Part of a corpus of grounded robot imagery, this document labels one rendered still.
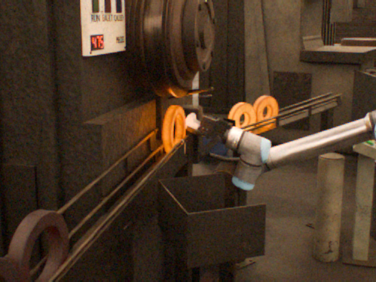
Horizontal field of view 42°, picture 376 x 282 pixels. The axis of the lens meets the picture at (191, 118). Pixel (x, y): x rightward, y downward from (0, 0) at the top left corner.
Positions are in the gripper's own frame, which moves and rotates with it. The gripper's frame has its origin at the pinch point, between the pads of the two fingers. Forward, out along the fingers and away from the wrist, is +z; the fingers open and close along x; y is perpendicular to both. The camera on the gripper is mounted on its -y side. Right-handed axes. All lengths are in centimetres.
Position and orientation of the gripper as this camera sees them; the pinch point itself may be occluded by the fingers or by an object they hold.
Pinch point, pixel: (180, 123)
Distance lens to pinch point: 198.3
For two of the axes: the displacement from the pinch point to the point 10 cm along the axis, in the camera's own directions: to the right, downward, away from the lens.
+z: -9.2, -3.5, 1.9
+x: -2.7, 2.0, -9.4
